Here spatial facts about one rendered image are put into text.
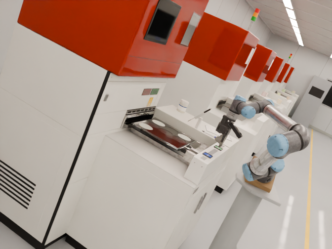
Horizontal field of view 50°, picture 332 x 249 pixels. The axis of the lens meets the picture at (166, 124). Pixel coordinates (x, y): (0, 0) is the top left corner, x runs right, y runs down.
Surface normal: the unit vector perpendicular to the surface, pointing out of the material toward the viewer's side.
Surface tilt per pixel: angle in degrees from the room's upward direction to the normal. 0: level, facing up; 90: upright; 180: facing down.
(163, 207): 90
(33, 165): 90
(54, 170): 90
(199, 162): 90
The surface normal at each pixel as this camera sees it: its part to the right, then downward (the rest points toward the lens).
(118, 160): -0.38, 0.11
